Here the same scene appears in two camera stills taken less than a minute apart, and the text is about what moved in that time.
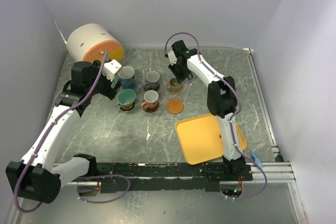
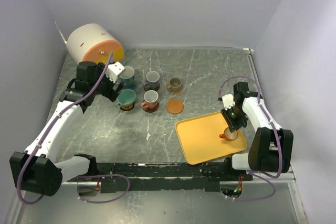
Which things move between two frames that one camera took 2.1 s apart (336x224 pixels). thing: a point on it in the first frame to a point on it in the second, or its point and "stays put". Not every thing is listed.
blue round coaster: [129, 84] stays put
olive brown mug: [174, 85] stays put
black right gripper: [180, 77] to [233, 125]
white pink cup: [150, 98] stays put
